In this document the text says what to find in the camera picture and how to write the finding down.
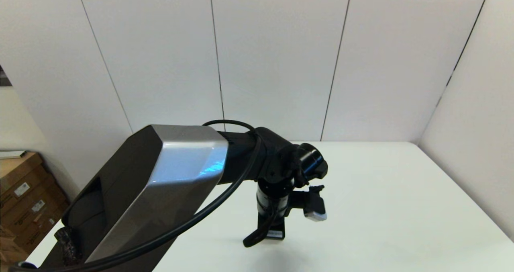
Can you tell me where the plain brown cardboard box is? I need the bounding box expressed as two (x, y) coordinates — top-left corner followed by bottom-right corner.
(0, 224), (29, 269)

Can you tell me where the labelled brown cardboard box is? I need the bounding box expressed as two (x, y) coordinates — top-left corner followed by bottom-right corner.
(0, 152), (55, 212)
(0, 182), (65, 234)
(12, 198), (72, 254)

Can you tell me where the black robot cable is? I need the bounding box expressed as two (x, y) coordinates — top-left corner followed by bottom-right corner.
(8, 120), (281, 272)

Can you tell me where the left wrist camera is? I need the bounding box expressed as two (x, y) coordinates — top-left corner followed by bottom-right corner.
(289, 185), (328, 223)

